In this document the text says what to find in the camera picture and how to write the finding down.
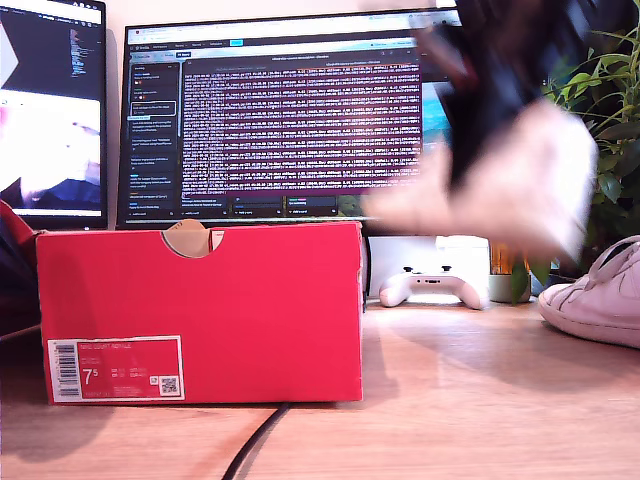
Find white game controller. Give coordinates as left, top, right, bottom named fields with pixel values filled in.
left=378, top=266, right=490, bottom=310

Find white leather sneaker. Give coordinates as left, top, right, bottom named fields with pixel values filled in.
left=360, top=98, right=600, bottom=262
left=538, top=234, right=640, bottom=350

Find black cable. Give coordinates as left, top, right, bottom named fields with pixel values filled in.
left=221, top=402, right=292, bottom=480

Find pale green pot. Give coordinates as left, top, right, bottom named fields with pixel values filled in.
left=488, top=273, right=532, bottom=304

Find small black computer monitor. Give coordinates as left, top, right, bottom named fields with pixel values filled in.
left=0, top=0, right=109, bottom=231

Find amber pump bottle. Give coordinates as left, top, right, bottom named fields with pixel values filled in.
left=489, top=242, right=526, bottom=276

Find red cardboard shoebox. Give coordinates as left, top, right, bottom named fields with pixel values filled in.
left=0, top=198, right=365, bottom=405

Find large black computer monitor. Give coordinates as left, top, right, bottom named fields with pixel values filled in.
left=116, top=8, right=494, bottom=236

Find green leafy houseplant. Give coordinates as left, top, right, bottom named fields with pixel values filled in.
left=509, top=29, right=640, bottom=306

